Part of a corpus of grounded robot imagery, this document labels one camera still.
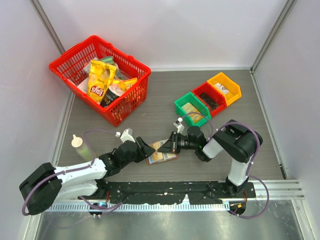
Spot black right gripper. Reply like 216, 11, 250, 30
158, 131, 198, 154

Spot dark item in red bin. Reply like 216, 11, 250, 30
199, 92, 224, 111

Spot yellow plastic bin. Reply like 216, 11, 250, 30
207, 72, 242, 107

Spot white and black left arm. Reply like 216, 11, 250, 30
19, 137, 155, 216

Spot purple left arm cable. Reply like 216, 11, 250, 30
22, 128, 125, 216

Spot yellow snack packet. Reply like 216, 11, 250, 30
112, 77, 138, 92

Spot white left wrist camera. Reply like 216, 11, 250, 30
115, 128, 136, 143

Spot red plastic bin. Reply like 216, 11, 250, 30
191, 82, 227, 118

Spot white label in yellow bin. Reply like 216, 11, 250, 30
214, 82, 230, 95

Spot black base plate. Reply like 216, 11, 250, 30
84, 181, 256, 205

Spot black and white cup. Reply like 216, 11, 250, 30
100, 84, 125, 108

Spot gold credit card left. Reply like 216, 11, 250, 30
148, 141, 176, 163

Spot yellow Lays chips bag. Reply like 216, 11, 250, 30
87, 60, 117, 103

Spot brown leather card holder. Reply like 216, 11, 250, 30
145, 139, 180, 166

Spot green squeeze bottle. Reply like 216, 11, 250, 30
71, 134, 97, 162

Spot red plastic shopping basket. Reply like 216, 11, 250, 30
49, 35, 151, 127

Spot green snack packet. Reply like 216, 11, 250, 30
99, 56, 115, 65

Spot white cable duct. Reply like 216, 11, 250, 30
46, 201, 230, 212

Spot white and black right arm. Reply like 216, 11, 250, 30
157, 119, 263, 198

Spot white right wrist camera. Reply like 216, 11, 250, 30
173, 117, 185, 134

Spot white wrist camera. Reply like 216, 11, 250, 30
173, 117, 185, 134
115, 128, 136, 143

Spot gold cards in green bin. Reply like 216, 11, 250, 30
182, 102, 203, 126

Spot green plastic bin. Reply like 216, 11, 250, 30
174, 92, 212, 127

